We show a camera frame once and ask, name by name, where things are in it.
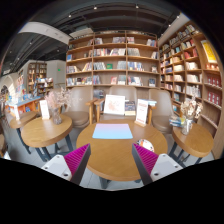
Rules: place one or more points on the dried flowers vase left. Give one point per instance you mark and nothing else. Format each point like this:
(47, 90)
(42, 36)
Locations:
(55, 100)

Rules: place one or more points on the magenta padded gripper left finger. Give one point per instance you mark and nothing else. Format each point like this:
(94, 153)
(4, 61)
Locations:
(70, 167)

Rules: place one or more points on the stack of books right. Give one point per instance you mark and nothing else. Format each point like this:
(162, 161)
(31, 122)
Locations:
(175, 121)

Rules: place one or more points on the beige armchair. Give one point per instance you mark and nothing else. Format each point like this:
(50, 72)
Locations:
(82, 106)
(163, 111)
(130, 94)

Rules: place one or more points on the round wooden left table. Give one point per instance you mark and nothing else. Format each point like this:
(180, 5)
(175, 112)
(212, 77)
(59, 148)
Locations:
(40, 134)

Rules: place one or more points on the beige right armchair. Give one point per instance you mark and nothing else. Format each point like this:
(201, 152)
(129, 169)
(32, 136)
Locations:
(163, 111)

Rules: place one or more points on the orange blue display counter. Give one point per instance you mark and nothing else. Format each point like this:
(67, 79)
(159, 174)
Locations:
(29, 105)

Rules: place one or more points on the wooden right side bookshelf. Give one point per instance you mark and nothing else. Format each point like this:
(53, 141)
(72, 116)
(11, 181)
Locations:
(189, 67)

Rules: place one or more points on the dried flowers vase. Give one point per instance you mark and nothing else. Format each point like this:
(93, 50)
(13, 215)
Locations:
(55, 100)
(190, 110)

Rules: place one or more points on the white patterned computer mouse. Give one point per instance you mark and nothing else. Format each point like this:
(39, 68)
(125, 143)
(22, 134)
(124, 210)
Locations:
(145, 144)

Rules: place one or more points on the beige centre armchair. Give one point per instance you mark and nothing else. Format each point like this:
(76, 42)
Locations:
(130, 94)

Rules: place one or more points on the distant wooden bookshelf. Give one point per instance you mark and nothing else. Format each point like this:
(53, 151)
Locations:
(38, 83)

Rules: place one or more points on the blue pink mouse pad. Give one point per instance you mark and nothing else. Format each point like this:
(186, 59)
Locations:
(112, 131)

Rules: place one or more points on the round wooden centre table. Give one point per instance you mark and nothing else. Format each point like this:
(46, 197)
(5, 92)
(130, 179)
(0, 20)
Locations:
(111, 159)

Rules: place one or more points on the round wooden table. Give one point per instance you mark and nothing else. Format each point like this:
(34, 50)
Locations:
(111, 159)
(40, 134)
(198, 143)

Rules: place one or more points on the dark book on chair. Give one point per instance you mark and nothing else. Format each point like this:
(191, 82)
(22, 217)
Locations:
(130, 108)

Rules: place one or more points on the round wooden right table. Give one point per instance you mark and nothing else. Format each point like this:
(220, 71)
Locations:
(198, 143)

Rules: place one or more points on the large wooden back bookshelf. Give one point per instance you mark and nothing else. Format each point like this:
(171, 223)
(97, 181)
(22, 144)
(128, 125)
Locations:
(116, 57)

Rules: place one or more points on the white picture board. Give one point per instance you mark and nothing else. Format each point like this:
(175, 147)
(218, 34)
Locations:
(114, 104)

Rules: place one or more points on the white sign on left table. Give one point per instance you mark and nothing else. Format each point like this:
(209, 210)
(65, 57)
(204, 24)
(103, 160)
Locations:
(44, 110)

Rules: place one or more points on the dried flowers vase right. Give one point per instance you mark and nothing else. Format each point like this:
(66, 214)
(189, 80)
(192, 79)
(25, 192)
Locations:
(190, 110)

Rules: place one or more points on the white red sign stand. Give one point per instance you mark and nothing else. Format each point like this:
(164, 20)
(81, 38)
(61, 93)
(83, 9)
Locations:
(141, 113)

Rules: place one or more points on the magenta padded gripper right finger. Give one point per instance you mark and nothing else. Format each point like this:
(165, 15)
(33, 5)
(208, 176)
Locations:
(151, 166)

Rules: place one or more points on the small round far-left table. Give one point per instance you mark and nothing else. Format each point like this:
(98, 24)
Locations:
(17, 124)

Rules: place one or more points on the beige left armchair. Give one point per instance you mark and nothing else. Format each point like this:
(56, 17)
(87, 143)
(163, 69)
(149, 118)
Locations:
(82, 106)

